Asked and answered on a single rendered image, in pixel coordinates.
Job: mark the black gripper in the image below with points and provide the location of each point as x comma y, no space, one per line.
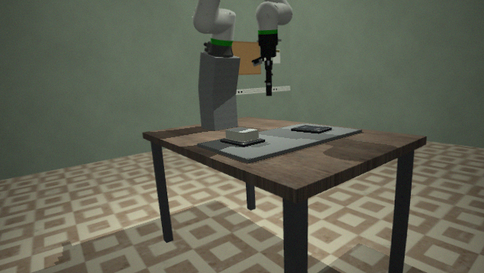
268,52

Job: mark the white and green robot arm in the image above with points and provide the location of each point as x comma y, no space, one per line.
207,20

